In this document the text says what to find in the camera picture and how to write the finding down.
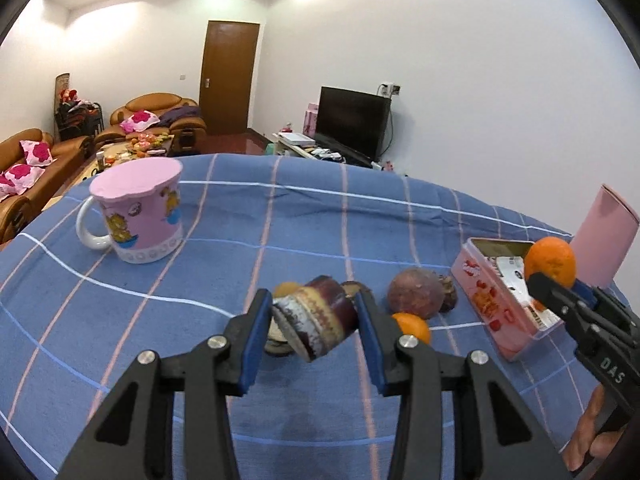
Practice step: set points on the pink mug lid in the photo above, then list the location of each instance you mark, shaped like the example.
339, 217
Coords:
135, 177

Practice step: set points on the small yellow kumquat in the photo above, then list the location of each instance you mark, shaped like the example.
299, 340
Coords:
285, 290

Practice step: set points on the brown leather loveseat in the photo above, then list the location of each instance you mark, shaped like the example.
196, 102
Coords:
150, 102

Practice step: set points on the person's right hand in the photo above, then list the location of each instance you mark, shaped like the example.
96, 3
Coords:
585, 440

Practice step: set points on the white flat device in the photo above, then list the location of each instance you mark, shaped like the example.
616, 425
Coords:
296, 138

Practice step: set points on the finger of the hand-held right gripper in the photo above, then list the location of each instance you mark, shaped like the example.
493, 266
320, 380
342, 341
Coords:
560, 302
584, 292

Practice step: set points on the white television stand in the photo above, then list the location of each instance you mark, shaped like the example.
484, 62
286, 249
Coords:
305, 150

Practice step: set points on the pink cylinder cup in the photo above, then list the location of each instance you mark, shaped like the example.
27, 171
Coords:
605, 235

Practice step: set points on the pink floral pillow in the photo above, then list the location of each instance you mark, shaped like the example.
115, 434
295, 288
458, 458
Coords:
24, 174
6, 185
37, 152
139, 121

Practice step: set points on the brown wooden door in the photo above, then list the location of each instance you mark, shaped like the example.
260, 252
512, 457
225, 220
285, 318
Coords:
227, 75

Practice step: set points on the hanging wall scroll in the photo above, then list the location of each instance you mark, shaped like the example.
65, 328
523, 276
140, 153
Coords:
61, 85

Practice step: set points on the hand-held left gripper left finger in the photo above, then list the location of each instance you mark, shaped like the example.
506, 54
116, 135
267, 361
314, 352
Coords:
255, 355

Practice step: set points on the black rack with clutter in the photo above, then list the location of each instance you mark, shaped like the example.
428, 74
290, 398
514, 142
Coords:
77, 120

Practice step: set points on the dark water chestnut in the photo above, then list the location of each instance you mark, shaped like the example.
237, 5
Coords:
352, 287
448, 292

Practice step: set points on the pink tin box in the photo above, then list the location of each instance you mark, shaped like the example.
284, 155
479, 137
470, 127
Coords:
487, 305

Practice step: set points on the black television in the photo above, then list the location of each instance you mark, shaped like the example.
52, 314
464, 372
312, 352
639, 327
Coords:
352, 120

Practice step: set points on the purple blanket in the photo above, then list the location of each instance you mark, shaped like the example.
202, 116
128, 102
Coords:
180, 115

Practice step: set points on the pink gift box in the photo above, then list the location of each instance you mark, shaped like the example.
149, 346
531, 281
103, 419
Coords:
311, 120

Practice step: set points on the cluttered coffee table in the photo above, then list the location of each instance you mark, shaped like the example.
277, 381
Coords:
120, 152

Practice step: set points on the long brown leather sofa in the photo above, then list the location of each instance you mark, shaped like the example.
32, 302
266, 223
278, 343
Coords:
65, 152

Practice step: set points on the pink cartoon mug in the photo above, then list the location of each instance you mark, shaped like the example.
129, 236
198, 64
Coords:
145, 230

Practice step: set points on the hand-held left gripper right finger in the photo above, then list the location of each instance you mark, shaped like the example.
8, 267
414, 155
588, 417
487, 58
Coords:
372, 355

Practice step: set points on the orange mandarin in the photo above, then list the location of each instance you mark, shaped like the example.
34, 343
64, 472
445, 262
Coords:
412, 327
550, 260

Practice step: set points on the blue plaid cloth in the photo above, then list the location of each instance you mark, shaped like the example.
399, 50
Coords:
310, 220

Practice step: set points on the wall power outlet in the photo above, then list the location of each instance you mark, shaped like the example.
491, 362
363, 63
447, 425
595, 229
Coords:
390, 90

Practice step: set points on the purple passion fruit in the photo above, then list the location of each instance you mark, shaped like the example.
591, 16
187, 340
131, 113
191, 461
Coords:
415, 294

